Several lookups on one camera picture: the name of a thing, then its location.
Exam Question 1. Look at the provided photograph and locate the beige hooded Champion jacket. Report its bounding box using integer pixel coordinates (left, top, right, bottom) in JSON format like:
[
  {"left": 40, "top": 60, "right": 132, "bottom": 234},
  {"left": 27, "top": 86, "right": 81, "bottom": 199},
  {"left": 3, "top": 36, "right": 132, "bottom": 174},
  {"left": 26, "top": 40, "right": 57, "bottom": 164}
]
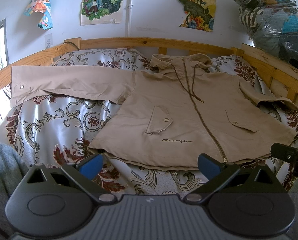
[{"left": 11, "top": 54, "right": 297, "bottom": 170}]

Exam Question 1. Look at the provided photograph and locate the plastic bag of clothes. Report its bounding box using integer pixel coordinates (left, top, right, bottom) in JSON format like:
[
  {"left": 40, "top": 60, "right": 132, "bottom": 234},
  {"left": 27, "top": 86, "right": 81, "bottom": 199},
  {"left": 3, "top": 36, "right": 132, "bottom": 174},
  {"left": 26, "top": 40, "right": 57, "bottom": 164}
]
[{"left": 234, "top": 0, "right": 298, "bottom": 69}]

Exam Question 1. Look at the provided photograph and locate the grey trousers leg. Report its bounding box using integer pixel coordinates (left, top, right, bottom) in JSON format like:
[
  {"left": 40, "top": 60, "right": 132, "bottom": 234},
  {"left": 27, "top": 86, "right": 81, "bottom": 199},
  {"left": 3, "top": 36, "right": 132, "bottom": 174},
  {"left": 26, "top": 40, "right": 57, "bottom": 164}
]
[{"left": 0, "top": 143, "right": 29, "bottom": 239}]

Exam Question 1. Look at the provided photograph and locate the blond anime character poster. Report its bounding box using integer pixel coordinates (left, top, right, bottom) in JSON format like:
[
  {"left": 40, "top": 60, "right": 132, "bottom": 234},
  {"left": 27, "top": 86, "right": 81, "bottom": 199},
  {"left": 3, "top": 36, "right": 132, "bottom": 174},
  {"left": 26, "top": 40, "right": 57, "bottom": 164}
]
[{"left": 81, "top": 0, "right": 123, "bottom": 26}]

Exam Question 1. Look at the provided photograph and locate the anime girl orange poster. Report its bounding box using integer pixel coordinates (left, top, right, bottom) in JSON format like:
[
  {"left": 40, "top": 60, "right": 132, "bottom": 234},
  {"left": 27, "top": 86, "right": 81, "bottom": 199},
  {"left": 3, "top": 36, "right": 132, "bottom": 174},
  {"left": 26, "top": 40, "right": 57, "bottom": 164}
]
[{"left": 24, "top": 0, "right": 53, "bottom": 30}]

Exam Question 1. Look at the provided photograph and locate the colourful landscape poster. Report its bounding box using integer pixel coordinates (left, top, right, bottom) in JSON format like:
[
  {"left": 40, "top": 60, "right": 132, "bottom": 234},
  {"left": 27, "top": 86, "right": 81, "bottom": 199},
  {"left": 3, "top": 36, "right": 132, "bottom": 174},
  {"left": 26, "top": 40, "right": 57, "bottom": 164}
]
[{"left": 179, "top": 0, "right": 216, "bottom": 32}]

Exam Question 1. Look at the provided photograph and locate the wooden bed frame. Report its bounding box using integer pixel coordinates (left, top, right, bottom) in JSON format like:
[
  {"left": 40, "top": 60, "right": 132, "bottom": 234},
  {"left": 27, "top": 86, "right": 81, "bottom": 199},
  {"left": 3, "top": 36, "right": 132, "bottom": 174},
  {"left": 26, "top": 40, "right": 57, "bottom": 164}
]
[{"left": 0, "top": 37, "right": 298, "bottom": 111}]

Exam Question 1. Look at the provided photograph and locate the white wall pipe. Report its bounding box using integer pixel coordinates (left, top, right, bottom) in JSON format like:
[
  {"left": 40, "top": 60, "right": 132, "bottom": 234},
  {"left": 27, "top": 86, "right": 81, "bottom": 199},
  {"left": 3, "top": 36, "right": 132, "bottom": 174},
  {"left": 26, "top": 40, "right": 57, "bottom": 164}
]
[{"left": 125, "top": 0, "right": 133, "bottom": 37}]

